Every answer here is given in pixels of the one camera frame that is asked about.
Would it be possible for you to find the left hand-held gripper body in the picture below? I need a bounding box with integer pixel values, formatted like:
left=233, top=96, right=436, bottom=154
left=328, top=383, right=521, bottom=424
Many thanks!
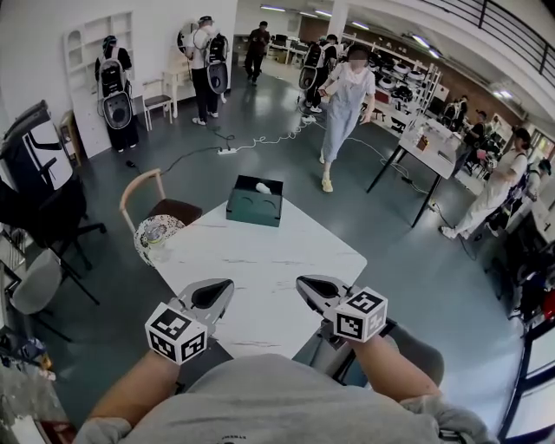
left=145, top=302, right=218, bottom=364

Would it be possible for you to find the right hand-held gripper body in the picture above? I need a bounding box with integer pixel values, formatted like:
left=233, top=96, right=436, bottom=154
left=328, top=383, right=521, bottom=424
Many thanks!
left=319, top=286, right=389, bottom=350

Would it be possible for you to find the dark green box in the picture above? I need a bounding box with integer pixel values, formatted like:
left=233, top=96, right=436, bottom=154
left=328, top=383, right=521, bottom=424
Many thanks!
left=225, top=174, right=284, bottom=229

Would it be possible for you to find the person's right forearm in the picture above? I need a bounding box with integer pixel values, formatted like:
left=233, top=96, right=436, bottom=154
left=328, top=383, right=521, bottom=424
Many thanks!
left=353, top=333, right=441, bottom=402

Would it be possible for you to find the person's left forearm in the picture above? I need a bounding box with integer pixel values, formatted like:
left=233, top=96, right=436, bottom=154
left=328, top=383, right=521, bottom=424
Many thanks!
left=88, top=349, right=179, bottom=428

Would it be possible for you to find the grey shell chair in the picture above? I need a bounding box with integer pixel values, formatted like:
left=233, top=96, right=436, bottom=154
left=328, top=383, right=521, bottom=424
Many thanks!
left=294, top=323, right=446, bottom=387
left=8, top=249, right=101, bottom=343

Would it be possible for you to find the clear plastic water bottle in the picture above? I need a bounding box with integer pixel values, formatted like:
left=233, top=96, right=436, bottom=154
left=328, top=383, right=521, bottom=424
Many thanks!
left=145, top=223, right=168, bottom=261

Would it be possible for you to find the floral black white cushion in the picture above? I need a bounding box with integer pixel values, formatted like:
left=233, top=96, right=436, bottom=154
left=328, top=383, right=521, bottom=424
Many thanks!
left=133, top=215, right=187, bottom=268

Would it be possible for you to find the wooden chair with brown seat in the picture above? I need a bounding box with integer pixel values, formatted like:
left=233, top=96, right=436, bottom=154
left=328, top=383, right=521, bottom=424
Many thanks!
left=120, top=167, right=204, bottom=235

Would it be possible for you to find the black office chair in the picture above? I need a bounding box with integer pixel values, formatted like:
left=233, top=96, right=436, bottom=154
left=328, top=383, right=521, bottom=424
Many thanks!
left=0, top=175, right=108, bottom=278
left=485, top=242, right=555, bottom=322

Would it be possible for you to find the white table with black legs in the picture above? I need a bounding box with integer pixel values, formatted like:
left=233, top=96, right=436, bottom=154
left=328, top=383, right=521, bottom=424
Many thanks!
left=366, top=123, right=463, bottom=229

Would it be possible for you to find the red bag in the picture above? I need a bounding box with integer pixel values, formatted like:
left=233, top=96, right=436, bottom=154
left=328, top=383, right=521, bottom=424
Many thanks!
left=539, top=289, right=555, bottom=320

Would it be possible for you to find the small wooden side cabinet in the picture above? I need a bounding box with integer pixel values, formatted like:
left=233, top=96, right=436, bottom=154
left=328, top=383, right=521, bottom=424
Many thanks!
left=58, top=110, right=83, bottom=168

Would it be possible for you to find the white chair with dark seat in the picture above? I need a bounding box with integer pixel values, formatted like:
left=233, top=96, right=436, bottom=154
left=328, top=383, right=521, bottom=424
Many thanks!
left=141, top=78, right=175, bottom=131

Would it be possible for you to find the white equipment shelving rack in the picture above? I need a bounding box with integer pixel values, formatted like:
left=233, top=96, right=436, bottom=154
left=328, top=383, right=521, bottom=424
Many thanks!
left=342, top=32, right=443, bottom=131

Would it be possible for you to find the white vanity table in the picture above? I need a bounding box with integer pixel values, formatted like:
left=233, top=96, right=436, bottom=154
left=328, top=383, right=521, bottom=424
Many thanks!
left=162, top=69, right=194, bottom=121

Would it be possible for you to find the oval vanity mirror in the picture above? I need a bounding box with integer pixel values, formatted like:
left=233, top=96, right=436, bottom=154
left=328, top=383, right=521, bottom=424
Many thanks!
left=175, top=23, right=196, bottom=57

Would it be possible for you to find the black balcony railing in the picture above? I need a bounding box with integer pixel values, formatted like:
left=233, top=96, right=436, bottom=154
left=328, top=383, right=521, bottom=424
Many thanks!
left=420, top=0, right=555, bottom=88

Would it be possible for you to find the black floor cable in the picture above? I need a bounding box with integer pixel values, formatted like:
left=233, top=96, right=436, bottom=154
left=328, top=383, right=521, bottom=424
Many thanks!
left=125, top=147, right=220, bottom=173

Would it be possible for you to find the white coiled cable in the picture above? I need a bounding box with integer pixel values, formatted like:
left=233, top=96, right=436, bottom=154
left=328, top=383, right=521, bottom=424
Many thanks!
left=236, top=121, right=313, bottom=151

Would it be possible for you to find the black window frame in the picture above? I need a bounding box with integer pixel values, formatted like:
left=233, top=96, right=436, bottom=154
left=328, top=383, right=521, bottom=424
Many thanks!
left=498, top=311, right=555, bottom=439

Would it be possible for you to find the white wall shelf unit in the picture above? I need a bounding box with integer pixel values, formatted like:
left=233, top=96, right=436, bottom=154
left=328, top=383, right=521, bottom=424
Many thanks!
left=63, top=11, right=135, bottom=160

